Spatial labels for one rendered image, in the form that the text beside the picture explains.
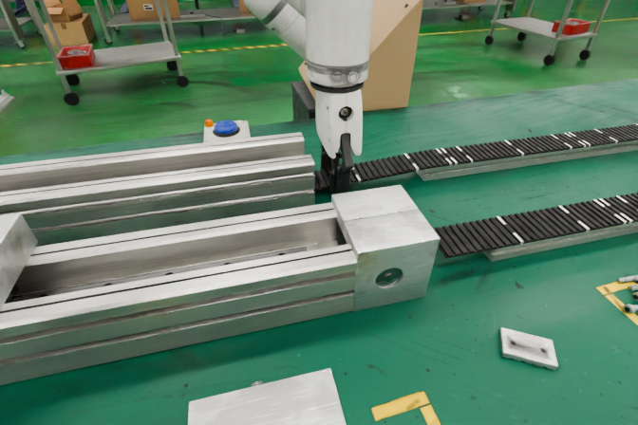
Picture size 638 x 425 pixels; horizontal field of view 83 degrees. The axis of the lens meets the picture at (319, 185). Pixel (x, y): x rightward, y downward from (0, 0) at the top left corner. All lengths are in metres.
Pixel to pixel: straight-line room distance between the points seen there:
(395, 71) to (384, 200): 0.49
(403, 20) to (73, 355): 0.77
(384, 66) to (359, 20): 0.40
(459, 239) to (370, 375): 0.20
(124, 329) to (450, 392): 0.31
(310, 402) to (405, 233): 0.19
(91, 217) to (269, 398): 0.37
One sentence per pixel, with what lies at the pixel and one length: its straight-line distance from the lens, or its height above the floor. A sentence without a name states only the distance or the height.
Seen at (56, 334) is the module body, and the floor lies 0.84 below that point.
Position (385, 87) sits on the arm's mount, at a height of 0.83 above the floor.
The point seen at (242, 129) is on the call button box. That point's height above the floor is 0.84.
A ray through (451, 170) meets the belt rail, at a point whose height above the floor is 0.79.
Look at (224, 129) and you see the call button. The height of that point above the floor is 0.85.
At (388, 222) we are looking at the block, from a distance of 0.40.
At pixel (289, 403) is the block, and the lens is 0.29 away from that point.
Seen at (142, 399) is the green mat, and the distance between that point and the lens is 0.42.
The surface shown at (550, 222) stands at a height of 0.81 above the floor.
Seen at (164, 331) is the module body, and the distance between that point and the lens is 0.41.
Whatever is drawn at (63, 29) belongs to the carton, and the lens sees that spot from 5.39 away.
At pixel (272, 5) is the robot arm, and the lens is 0.86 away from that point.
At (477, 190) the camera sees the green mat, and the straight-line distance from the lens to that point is 0.66.
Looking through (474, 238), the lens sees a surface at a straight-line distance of 0.51.
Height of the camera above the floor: 1.14
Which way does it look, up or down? 36 degrees down
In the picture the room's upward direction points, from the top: straight up
